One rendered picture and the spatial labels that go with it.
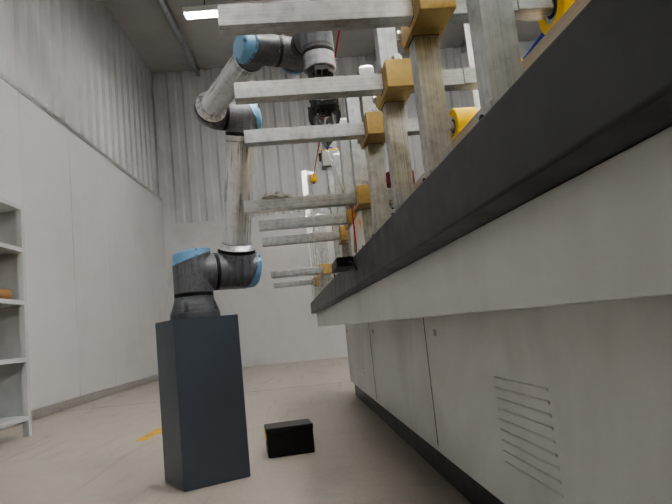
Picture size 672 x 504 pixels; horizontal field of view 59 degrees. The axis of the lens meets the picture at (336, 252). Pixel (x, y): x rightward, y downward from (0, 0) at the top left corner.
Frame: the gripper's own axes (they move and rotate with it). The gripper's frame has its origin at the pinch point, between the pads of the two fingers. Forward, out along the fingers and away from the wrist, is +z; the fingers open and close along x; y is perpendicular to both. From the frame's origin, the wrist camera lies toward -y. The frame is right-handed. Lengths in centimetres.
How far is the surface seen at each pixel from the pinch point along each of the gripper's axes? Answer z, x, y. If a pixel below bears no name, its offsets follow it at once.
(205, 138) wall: -297, -121, -798
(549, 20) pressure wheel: 11, 26, 80
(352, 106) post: -8.4, 7.5, 4.2
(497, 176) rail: 41, 4, 107
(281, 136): 8.8, -13.1, 32.6
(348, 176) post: 4.1, 7.6, -21.1
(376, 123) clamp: 8.7, 7.4, 36.1
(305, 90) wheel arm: 10, -9, 58
